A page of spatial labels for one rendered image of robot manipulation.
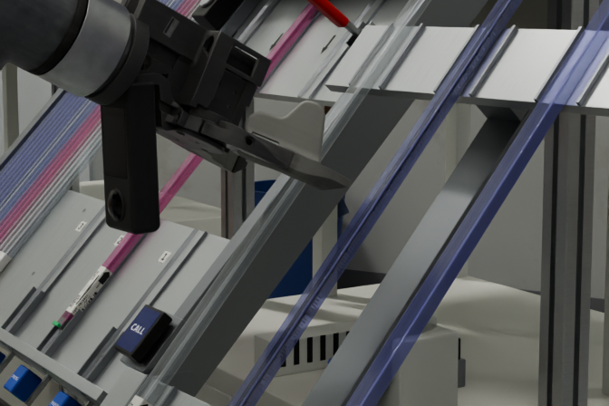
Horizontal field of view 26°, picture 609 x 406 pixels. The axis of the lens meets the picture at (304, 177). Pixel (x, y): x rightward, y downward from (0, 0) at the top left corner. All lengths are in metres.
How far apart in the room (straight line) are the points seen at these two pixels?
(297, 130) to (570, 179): 0.50
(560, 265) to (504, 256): 3.10
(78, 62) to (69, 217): 0.68
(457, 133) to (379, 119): 0.92
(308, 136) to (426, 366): 0.20
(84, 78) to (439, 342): 0.33
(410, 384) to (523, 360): 0.78
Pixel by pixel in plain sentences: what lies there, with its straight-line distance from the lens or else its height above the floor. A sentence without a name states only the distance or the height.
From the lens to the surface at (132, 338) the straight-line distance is 1.21.
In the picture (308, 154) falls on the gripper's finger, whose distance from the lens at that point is 1.01.
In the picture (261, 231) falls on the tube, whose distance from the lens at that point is 1.06.
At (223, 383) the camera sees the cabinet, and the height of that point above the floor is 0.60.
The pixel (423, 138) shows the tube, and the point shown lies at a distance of 1.01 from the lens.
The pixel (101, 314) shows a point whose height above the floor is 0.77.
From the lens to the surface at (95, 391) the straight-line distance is 1.26.
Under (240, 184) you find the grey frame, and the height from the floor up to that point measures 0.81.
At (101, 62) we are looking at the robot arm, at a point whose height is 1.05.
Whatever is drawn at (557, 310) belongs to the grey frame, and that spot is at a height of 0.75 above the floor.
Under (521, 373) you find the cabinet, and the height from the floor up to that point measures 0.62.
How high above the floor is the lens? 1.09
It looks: 8 degrees down
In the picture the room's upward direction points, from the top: straight up
